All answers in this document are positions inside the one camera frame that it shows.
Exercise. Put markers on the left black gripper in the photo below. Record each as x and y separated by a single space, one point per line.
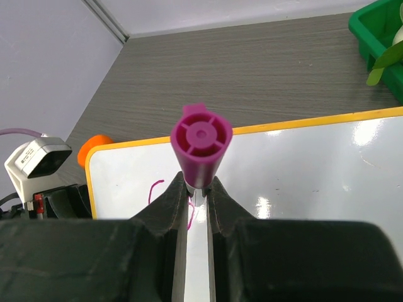
63 202

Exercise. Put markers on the toy bok choy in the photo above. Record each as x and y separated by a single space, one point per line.
391 56

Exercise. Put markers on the magenta marker cap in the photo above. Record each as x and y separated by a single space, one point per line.
200 139

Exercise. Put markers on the left aluminium frame post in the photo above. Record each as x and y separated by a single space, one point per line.
107 19

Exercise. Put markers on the orange framed whiteboard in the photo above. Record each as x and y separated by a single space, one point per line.
341 168

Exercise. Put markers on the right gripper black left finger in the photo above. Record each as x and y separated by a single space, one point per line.
139 259

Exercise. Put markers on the white marker pen body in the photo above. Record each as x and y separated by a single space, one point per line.
197 196

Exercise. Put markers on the green plastic basket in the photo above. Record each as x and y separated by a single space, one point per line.
375 27

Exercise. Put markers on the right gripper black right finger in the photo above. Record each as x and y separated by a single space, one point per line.
252 259

